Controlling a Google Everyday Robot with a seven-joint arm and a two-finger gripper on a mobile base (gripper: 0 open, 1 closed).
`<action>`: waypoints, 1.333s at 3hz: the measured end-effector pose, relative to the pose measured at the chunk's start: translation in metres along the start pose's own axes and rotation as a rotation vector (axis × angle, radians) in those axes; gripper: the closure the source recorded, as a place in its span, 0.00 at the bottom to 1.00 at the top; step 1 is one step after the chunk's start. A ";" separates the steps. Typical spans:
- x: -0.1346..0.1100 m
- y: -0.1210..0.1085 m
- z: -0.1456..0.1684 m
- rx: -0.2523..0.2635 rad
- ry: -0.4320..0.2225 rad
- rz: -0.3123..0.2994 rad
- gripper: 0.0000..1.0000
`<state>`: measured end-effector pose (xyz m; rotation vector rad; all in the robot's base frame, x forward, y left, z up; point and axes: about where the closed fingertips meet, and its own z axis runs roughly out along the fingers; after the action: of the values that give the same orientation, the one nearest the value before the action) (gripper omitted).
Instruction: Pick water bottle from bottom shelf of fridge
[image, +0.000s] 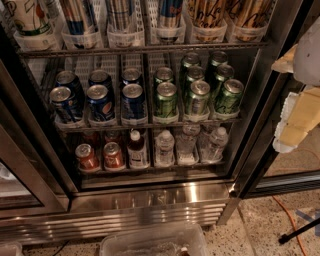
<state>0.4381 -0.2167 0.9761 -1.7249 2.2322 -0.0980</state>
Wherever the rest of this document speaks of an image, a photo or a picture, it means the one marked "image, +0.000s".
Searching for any green soda can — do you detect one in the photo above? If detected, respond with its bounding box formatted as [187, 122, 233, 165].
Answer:
[180, 52, 201, 78]
[206, 51, 228, 76]
[185, 80, 210, 115]
[211, 64, 234, 98]
[185, 66, 205, 88]
[214, 79, 244, 114]
[153, 67, 174, 86]
[155, 82, 177, 118]

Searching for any orange cable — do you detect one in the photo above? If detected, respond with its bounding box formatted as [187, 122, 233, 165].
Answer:
[272, 195, 308, 256]

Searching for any green soda can rear left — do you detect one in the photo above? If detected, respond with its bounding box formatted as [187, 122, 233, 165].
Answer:
[153, 67, 174, 86]

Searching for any blue pepsi can rear middle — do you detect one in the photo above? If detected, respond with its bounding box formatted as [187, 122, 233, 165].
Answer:
[88, 69, 112, 89]

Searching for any clear plastic bin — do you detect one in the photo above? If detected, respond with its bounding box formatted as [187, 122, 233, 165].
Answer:
[99, 223, 209, 256]

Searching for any stainless steel fridge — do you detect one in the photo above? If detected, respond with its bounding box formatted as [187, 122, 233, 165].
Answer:
[0, 0, 320, 246]

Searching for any clear water bottle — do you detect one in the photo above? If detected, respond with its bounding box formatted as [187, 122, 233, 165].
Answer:
[200, 127, 228, 163]
[176, 125, 200, 165]
[155, 130, 175, 167]

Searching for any green soda can front right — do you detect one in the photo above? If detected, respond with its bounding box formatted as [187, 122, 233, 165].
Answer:
[214, 79, 244, 114]

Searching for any green soda can back middle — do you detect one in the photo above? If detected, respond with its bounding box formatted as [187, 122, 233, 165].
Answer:
[180, 52, 201, 78]

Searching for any blue pepsi can front left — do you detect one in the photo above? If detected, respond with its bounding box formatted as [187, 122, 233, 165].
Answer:
[49, 86, 83, 124]

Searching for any fridge glass door right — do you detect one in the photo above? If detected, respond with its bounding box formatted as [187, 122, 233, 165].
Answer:
[233, 0, 319, 199]

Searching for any black tripod leg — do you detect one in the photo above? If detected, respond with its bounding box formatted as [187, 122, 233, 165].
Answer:
[278, 218, 320, 244]

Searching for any blue pepsi can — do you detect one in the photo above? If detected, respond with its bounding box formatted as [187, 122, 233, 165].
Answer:
[87, 85, 115, 122]
[121, 68, 143, 86]
[121, 84, 147, 120]
[49, 86, 83, 124]
[56, 70, 85, 105]
[88, 69, 112, 89]

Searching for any blue pepsi can front right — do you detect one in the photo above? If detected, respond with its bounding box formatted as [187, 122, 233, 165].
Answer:
[121, 84, 147, 120]

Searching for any tall gold can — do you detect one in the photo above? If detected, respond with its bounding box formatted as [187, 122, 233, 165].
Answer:
[187, 0, 227, 28]
[227, 0, 273, 28]

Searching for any tall blue red bull can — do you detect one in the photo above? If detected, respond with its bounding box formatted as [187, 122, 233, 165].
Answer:
[157, 0, 183, 28]

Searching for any blue pepsi can rear right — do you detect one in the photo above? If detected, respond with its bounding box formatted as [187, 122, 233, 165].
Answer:
[121, 68, 143, 86]

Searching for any red soda can left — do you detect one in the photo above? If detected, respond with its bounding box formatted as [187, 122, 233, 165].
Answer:
[75, 143, 100, 173]

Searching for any green soda can front left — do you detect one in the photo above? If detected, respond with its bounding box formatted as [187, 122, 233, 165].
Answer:
[155, 82, 177, 118]

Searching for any fridge glass door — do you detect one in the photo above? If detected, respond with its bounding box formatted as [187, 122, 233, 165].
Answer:
[233, 0, 319, 199]
[0, 61, 75, 219]

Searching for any green soda can back right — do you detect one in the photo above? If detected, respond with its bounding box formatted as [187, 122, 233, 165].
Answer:
[206, 51, 228, 76]

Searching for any brown drink bottle white label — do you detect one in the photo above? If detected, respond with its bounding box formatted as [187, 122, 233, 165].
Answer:
[127, 130, 149, 169]

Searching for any red soda can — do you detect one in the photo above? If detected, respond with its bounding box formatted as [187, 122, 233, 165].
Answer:
[75, 143, 100, 173]
[103, 142, 125, 171]

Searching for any blue pepsi can rear left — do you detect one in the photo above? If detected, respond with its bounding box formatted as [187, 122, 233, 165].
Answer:
[56, 70, 85, 105]

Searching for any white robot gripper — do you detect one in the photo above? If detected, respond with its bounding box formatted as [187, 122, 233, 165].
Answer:
[271, 17, 320, 153]

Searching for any tall gold can right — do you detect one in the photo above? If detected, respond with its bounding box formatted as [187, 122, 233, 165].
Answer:
[227, 0, 273, 28]

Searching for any fridge glass door left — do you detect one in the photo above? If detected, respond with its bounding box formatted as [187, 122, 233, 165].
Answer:
[0, 61, 75, 219]

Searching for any tall blue silver can left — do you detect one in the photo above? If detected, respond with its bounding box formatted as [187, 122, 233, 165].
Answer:
[59, 0, 98, 35]

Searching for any green soda can front middle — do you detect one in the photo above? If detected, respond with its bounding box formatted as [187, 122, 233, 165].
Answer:
[185, 80, 210, 115]

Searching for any red soda can right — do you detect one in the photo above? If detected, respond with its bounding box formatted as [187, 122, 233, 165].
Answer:
[103, 142, 125, 171]

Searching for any tall gold can left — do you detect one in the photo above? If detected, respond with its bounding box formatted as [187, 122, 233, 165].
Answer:
[187, 0, 227, 28]

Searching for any blue pepsi can front middle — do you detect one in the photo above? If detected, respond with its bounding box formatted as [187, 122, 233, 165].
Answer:
[87, 85, 115, 122]

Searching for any white paper cup drink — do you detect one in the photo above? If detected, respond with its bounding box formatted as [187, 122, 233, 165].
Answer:
[2, 0, 53, 37]

